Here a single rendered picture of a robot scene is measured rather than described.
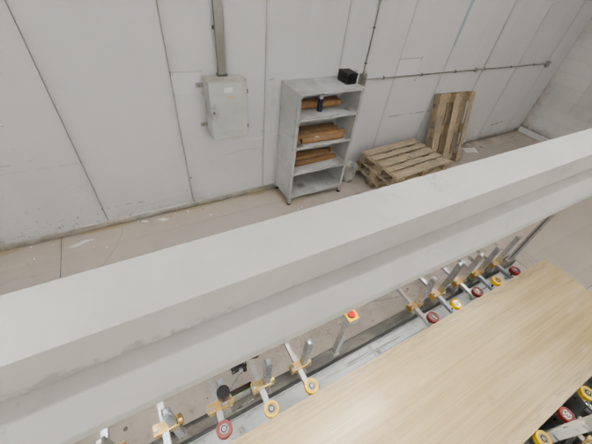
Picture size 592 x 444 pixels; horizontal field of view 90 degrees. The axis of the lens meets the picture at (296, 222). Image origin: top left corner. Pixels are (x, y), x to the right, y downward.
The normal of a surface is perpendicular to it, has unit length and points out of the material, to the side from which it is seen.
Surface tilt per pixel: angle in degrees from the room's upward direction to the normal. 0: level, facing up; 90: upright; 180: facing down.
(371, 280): 61
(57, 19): 90
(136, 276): 0
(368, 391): 0
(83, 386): 0
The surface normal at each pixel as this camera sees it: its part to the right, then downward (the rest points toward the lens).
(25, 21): 0.47, 0.64
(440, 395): 0.10, -0.72
